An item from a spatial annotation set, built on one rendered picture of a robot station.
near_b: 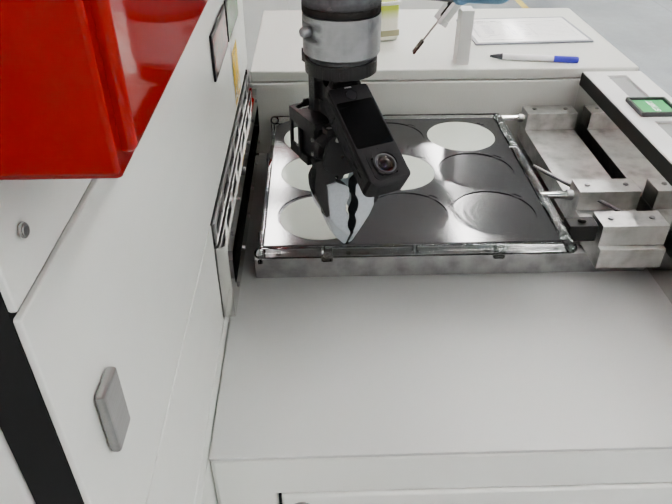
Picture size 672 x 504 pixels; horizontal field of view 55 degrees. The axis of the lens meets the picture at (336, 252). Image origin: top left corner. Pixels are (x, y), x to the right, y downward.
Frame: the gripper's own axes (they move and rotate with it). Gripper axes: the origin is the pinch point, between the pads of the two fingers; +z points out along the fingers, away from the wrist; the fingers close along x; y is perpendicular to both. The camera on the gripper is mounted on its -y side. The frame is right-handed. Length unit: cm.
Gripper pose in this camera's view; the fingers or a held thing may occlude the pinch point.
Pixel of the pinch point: (349, 235)
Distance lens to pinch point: 73.0
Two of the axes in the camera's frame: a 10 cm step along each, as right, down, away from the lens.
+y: -4.9, -5.1, 7.1
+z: 0.0, 8.1, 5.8
